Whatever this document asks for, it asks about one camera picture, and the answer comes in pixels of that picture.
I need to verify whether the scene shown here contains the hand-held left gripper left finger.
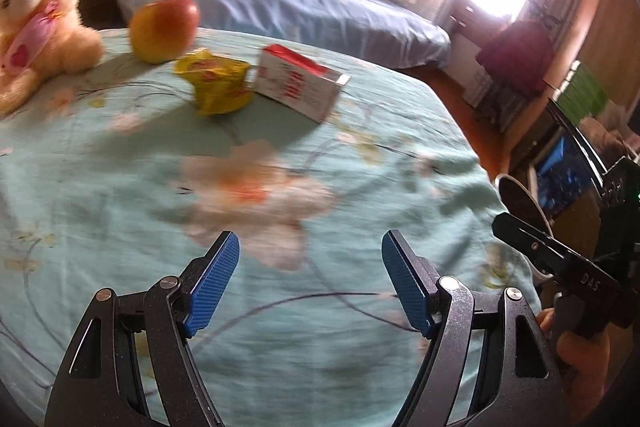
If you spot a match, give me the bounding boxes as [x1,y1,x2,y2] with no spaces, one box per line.
[44,230,242,427]

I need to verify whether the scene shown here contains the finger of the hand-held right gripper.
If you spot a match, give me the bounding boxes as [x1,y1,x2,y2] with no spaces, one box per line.
[491,211,619,309]

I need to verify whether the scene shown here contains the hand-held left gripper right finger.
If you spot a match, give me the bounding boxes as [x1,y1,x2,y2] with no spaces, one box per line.
[381,229,572,427]

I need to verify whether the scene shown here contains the yellow snack wrapper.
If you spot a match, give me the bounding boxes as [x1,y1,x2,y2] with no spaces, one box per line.
[174,48,253,118]

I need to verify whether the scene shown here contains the red white cardboard box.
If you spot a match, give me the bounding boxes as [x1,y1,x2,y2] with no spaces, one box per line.
[254,44,351,124]

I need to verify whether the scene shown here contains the person's right hand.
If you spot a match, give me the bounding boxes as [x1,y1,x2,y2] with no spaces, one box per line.
[536,308,613,426]

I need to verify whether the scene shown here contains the blue printed box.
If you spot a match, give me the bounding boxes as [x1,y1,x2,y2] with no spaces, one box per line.
[530,132,601,223]

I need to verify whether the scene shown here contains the green box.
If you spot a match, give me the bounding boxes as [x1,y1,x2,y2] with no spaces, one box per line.
[562,62,611,128]

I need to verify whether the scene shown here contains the green floral bedsheet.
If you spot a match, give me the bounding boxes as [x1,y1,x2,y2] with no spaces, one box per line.
[0,27,543,427]

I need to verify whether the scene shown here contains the dark red clothes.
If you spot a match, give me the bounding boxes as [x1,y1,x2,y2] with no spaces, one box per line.
[475,21,556,98]

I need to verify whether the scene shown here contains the white dresser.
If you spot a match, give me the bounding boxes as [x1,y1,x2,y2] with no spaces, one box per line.
[447,0,488,42]

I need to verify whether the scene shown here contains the red yellow apple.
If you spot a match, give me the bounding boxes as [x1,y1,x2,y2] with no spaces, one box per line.
[129,0,201,65]

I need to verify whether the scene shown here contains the cream teddy bear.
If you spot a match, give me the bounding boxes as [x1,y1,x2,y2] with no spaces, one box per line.
[0,0,106,118]

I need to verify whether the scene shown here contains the blue bed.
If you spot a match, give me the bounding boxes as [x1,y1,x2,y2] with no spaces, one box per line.
[111,0,453,70]

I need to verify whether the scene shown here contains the dark wooden nightstand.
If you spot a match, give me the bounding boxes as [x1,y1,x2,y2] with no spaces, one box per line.
[77,0,126,28]

